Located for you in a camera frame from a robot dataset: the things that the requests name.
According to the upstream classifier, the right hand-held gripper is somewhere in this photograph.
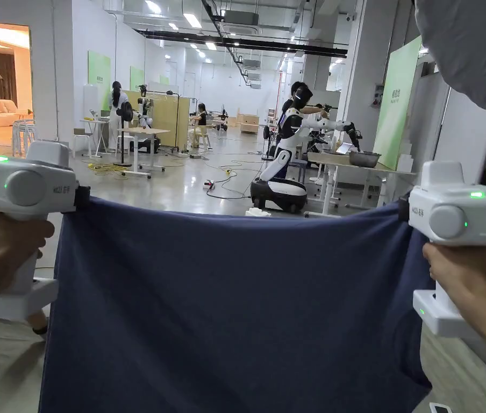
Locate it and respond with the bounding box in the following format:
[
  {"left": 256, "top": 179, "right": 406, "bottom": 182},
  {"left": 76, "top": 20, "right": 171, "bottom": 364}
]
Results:
[{"left": 397, "top": 161, "right": 486, "bottom": 339}]

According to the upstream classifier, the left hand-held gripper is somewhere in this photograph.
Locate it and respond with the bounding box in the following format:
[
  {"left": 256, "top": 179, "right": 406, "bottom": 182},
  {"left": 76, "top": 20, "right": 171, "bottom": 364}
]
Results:
[{"left": 0, "top": 140, "right": 92, "bottom": 336}]

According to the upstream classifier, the dark blue shirt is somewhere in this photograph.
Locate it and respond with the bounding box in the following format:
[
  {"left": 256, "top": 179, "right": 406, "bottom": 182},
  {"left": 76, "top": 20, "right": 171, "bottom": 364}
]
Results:
[{"left": 38, "top": 195, "right": 437, "bottom": 413}]

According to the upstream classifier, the person's right hand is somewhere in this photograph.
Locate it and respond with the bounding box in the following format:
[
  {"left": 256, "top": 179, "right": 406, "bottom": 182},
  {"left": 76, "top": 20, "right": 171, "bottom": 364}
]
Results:
[{"left": 422, "top": 241, "right": 486, "bottom": 330}]

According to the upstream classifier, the person's left hand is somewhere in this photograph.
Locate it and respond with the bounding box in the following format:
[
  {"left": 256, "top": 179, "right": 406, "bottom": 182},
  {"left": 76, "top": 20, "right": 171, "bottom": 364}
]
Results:
[{"left": 0, "top": 212, "right": 56, "bottom": 321}]

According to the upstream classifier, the stack of white stools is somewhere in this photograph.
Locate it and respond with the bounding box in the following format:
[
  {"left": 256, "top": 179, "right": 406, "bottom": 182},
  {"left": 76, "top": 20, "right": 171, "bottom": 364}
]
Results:
[{"left": 12, "top": 119, "right": 38, "bottom": 156}]

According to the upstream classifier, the white stool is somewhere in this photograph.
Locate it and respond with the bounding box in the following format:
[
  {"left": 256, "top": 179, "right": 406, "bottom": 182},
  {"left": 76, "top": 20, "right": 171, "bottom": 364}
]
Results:
[{"left": 72, "top": 131, "right": 94, "bottom": 155}]

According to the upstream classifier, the cream sofa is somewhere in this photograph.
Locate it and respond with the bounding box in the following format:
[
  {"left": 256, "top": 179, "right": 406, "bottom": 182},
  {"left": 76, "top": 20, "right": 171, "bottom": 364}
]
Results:
[{"left": 0, "top": 98, "right": 33, "bottom": 129}]

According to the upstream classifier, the small white table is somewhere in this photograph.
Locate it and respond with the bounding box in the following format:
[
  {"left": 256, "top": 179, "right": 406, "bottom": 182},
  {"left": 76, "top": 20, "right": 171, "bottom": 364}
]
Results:
[{"left": 79, "top": 117, "right": 113, "bottom": 158}]

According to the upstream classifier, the black standing fan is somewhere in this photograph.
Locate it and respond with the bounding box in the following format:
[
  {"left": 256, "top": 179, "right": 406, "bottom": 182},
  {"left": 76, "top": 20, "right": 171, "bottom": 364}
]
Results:
[{"left": 112, "top": 101, "right": 135, "bottom": 168}]

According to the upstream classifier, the wooden desk with white legs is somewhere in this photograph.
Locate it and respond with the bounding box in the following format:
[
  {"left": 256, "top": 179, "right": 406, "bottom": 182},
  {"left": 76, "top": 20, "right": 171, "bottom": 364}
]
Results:
[{"left": 116, "top": 126, "right": 171, "bottom": 180}]

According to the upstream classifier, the wooden table with metal basin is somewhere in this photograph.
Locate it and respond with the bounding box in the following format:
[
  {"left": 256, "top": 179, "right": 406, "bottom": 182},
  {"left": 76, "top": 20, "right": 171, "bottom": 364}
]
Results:
[{"left": 306, "top": 141, "right": 418, "bottom": 218}]

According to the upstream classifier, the white humanoid robot on wheels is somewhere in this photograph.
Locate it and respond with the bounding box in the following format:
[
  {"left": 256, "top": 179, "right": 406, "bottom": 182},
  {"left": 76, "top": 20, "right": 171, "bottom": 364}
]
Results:
[{"left": 249, "top": 85, "right": 364, "bottom": 214}]

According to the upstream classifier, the yellow cable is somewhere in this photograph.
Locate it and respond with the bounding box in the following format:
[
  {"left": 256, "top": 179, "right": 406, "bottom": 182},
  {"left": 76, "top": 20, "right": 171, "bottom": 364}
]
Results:
[{"left": 81, "top": 158, "right": 151, "bottom": 178}]

